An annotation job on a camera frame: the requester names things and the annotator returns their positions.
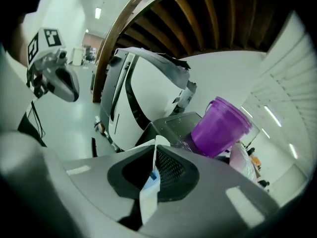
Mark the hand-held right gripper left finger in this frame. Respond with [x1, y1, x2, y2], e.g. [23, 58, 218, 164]
[0, 130, 156, 235]

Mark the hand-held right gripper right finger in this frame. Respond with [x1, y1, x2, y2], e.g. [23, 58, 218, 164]
[138, 145, 285, 238]

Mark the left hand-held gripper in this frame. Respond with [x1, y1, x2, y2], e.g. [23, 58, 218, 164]
[26, 27, 80, 102]

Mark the white detergent drawer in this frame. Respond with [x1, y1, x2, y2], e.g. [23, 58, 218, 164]
[139, 171, 160, 226]

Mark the person's left forearm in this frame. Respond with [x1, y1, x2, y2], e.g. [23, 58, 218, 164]
[6, 11, 34, 64]

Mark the black office chair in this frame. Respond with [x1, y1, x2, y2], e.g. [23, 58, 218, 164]
[84, 47, 96, 64]

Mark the pink packet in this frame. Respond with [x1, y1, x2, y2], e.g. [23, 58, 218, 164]
[229, 141, 260, 183]

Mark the wooden arched beam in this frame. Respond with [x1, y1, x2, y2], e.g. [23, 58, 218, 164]
[92, 0, 174, 104]

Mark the purple plastic bucket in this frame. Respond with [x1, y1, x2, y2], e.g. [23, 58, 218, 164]
[191, 96, 253, 159]

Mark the white and black machine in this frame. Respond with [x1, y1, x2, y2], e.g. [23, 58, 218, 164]
[100, 47, 198, 153]

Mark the flat shaped panel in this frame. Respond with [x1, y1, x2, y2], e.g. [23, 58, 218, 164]
[116, 47, 198, 89]

